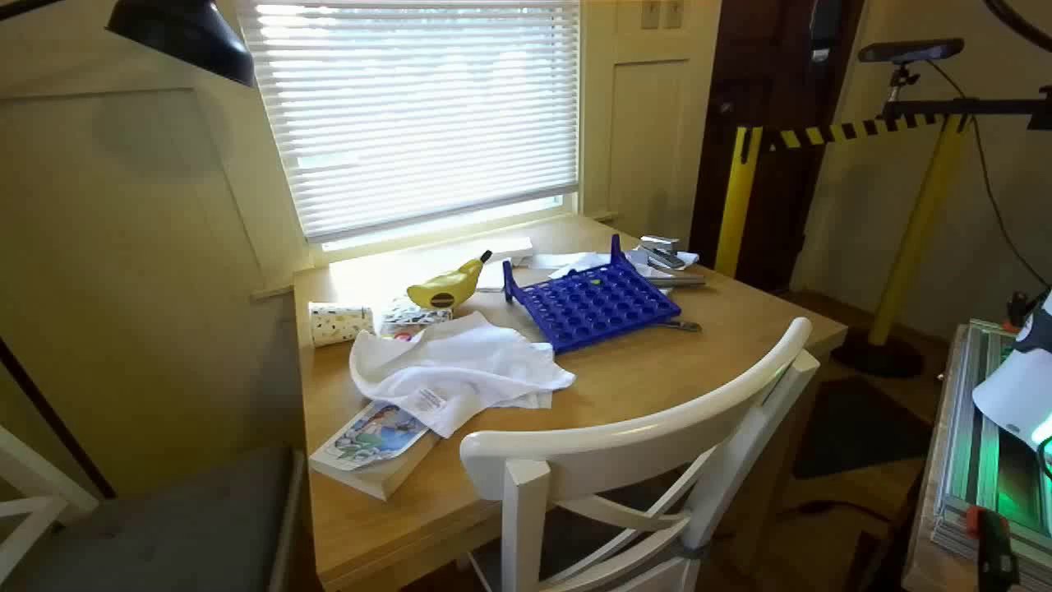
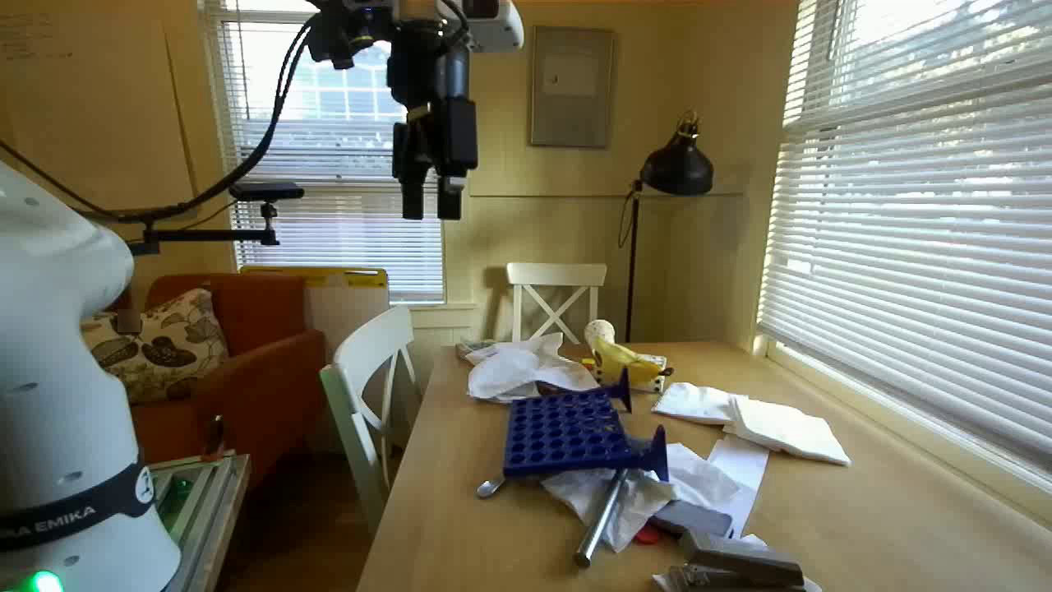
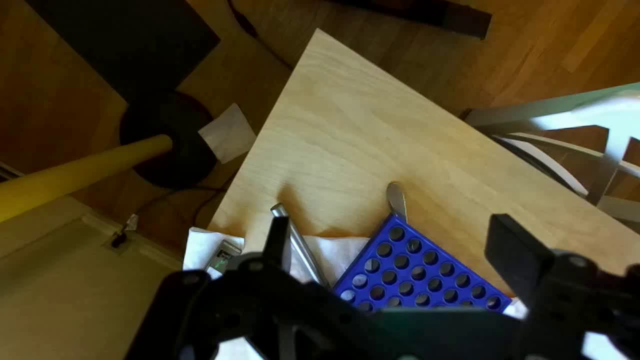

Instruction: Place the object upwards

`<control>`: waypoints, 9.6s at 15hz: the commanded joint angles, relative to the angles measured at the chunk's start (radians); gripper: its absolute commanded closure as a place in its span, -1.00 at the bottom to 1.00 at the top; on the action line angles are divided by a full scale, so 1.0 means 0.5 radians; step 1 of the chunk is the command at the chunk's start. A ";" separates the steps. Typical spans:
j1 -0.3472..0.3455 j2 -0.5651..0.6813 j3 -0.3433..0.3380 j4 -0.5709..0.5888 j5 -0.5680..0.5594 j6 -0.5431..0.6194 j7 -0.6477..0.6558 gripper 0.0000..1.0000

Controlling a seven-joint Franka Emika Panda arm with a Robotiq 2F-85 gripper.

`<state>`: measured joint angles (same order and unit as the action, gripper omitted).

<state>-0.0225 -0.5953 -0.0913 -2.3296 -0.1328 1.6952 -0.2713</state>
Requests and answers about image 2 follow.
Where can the leaf patterned pillow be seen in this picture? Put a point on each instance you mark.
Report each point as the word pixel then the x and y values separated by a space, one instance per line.
pixel 159 346

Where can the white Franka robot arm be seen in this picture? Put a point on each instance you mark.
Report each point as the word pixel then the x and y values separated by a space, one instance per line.
pixel 53 383

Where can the metal spoon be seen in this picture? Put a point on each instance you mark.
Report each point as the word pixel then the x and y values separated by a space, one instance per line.
pixel 489 488

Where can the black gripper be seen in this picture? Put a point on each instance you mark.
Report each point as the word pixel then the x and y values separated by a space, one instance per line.
pixel 433 119

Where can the silver metal tube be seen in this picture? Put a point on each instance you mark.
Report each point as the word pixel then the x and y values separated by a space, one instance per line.
pixel 600 523

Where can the stack of green books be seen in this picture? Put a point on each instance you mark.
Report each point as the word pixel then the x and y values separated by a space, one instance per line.
pixel 200 510

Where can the flat grey pouch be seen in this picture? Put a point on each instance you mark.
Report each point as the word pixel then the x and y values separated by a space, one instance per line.
pixel 692 517

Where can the narrow white window blinds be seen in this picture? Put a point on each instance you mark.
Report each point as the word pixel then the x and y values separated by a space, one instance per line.
pixel 329 231

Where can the yellow flat board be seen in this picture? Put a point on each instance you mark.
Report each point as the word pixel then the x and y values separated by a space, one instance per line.
pixel 314 278

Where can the small folded white napkin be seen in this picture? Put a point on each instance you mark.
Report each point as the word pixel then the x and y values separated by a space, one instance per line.
pixel 692 403

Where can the wide white window blinds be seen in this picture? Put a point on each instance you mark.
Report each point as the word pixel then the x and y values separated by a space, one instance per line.
pixel 921 219

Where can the grey metal stapler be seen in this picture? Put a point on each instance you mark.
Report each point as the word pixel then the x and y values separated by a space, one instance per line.
pixel 741 559

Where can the yellow banana shaped pouch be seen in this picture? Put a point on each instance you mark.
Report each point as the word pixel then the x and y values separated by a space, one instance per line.
pixel 627 364

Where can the white curved back chair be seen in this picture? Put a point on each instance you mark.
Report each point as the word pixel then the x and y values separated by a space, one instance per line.
pixel 364 364

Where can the white cloth garment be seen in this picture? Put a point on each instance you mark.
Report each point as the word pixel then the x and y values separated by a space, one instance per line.
pixel 521 370

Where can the grey wall panel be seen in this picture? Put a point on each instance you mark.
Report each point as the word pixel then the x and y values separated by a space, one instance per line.
pixel 569 87

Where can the crumpled white paper sheet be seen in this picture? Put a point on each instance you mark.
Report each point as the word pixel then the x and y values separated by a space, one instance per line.
pixel 712 477

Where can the black floor lamp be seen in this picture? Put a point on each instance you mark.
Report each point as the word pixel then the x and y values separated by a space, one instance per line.
pixel 677 164

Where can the beige cardboard box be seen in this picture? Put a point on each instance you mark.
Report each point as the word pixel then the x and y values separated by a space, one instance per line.
pixel 345 313

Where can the white cross back chair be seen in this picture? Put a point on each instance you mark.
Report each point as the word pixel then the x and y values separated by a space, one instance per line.
pixel 552 287

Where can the orange armchair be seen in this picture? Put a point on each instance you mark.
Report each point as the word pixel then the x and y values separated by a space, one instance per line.
pixel 272 374

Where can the blue plastic grid game board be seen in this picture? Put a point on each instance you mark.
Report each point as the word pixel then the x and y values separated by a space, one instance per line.
pixel 576 431

